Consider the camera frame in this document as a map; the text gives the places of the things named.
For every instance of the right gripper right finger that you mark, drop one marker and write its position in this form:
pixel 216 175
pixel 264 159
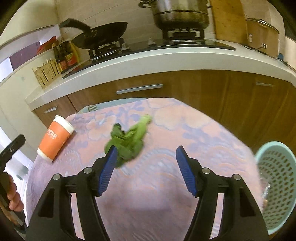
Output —
pixel 241 216

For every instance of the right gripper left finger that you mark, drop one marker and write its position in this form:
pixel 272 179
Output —
pixel 52 217

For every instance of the light blue perforated trash basket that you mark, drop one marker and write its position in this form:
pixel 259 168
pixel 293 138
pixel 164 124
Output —
pixel 276 164

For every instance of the white kitchen countertop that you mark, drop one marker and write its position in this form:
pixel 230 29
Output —
pixel 162 60

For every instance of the person left hand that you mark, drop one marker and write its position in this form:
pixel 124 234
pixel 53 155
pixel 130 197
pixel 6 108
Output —
pixel 15 203

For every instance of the orange paper cup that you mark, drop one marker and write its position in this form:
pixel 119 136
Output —
pixel 56 136

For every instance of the green vegetable scrap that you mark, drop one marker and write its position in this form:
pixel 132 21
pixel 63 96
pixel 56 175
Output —
pixel 129 144

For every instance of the wooden cabinet doors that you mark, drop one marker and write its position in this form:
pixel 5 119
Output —
pixel 255 108

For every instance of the yellow perforated basket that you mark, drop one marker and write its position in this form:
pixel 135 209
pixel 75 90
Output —
pixel 47 73

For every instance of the dark sauce bottle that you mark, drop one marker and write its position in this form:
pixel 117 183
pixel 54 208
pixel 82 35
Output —
pixel 60 59
pixel 69 53

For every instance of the white electric kettle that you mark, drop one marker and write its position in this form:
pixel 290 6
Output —
pixel 290 52

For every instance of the brown slow cooker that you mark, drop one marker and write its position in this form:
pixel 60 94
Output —
pixel 263 37

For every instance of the black gas stove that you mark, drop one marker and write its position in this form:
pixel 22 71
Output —
pixel 170 39

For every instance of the black wok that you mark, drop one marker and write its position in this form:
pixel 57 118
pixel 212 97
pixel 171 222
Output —
pixel 91 38

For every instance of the wooden cutting board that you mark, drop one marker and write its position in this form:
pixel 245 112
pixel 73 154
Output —
pixel 229 21

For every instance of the stainless steel steamer pot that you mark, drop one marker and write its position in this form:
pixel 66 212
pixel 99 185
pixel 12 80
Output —
pixel 178 14

